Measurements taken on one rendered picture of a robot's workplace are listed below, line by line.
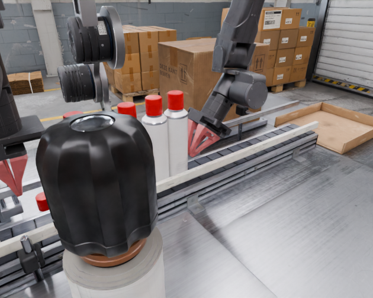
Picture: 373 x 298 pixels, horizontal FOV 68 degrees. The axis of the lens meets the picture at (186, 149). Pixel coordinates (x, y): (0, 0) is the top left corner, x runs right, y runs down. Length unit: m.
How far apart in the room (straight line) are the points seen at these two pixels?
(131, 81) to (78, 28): 2.89
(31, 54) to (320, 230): 5.60
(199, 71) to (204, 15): 6.04
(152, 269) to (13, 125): 0.25
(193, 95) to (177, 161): 0.30
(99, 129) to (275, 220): 0.52
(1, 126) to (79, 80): 1.07
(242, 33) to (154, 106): 0.23
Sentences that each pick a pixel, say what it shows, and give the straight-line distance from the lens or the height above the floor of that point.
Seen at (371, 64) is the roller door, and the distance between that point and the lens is 4.78.
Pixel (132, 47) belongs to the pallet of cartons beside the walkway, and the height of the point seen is 0.72.
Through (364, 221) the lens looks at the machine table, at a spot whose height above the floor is 0.83.
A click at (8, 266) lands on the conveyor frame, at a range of 0.55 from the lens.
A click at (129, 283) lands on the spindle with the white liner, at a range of 0.24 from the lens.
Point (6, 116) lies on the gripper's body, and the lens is 0.39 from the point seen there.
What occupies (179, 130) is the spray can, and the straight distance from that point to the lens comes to 0.58.
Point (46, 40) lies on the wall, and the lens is 5.80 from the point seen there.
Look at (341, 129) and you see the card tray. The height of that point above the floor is 0.83.
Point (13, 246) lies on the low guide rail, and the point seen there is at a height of 0.91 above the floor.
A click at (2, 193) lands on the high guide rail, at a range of 0.57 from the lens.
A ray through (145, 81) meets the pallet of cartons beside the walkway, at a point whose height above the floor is 0.26.
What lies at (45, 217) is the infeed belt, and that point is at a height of 0.88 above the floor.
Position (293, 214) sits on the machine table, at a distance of 0.68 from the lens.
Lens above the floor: 1.25
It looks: 29 degrees down
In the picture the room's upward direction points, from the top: straight up
